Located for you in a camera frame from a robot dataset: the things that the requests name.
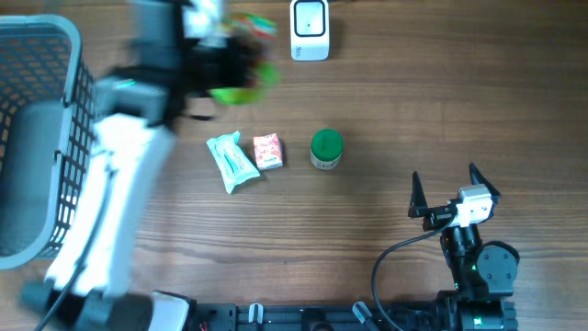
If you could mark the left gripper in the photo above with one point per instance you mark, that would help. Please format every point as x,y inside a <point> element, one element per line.
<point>245,57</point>

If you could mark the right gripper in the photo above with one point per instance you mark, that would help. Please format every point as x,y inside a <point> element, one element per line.
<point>436,216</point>

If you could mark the Haribo gummy candy bag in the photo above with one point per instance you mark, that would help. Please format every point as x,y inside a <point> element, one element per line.
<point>258,35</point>

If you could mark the teal tissue packet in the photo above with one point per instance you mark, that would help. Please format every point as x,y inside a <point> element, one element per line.
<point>234,165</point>

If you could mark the small orange candy box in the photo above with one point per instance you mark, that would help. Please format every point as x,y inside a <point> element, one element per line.
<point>267,152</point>

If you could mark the green lid jar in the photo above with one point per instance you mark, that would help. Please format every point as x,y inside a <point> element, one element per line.
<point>327,146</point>

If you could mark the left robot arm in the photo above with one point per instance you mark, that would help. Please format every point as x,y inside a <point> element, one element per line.
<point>87,285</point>

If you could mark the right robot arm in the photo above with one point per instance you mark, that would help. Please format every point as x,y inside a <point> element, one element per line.
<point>483,272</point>

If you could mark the white barcode scanner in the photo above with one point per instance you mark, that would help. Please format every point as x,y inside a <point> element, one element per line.
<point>309,24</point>

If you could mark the grey plastic mesh basket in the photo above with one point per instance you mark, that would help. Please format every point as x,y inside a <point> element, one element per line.
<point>47,112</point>

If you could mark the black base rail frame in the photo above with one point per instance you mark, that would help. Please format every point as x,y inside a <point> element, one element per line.
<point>321,317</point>

